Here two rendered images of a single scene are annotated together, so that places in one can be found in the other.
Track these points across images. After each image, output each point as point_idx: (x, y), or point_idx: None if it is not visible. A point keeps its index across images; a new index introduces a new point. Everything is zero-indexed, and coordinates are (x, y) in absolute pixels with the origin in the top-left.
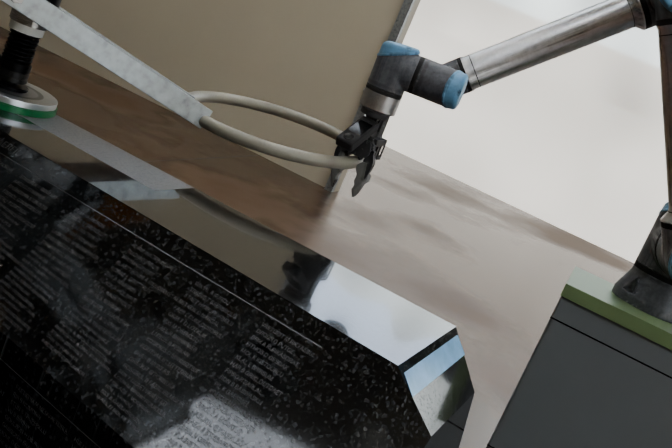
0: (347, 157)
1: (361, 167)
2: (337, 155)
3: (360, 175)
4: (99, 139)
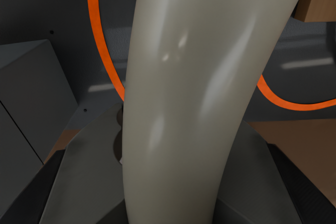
0: (176, 151)
1: (85, 194)
2: (289, 189)
3: (87, 154)
4: None
